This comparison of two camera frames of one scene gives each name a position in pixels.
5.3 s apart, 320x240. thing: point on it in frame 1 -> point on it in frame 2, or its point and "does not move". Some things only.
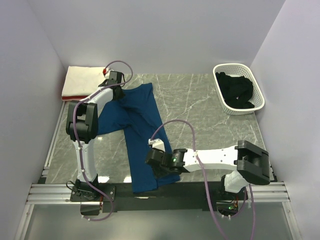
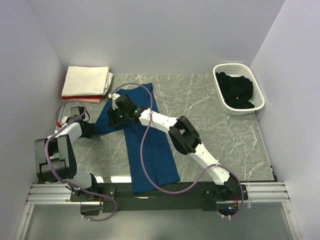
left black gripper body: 121,93 -> 89,133
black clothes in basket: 236,91 does not move
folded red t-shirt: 74,97 does not move
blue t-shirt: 135,115 does not move
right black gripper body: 161,171 -> 120,118
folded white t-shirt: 80,81 does not move
